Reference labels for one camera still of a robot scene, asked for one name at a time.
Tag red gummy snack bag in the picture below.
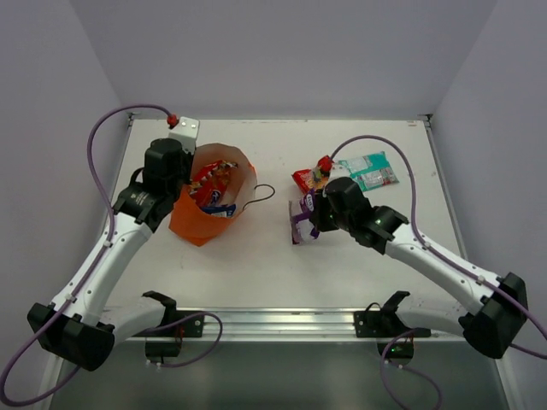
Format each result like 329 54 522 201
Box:
291 155 334 194

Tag red mixed candy bag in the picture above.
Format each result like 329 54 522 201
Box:
189 160 238 208

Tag teal snack packet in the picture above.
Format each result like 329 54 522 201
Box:
331 151 399 192

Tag purple snack bag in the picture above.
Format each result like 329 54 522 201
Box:
289 190 320 245

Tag orange paper bag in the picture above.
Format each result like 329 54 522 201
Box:
168 143 260 246

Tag blue snack bag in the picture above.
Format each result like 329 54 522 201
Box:
200 203 237 218

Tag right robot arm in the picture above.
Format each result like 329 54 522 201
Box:
304 177 527 359

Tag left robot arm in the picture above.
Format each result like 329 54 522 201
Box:
27 137 196 372

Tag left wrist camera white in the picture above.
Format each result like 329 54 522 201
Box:
167 114 200 154

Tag aluminium rail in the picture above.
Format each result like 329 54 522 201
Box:
102 307 471 343

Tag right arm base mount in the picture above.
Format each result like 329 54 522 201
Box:
353 290 432 362

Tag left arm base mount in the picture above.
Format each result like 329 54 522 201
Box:
144 310 204 362

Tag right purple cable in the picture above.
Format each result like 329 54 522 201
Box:
328 134 547 360

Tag purple cable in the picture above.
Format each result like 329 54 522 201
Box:
0 104 179 405
328 134 547 360

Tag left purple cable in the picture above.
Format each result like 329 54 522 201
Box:
0 104 179 405

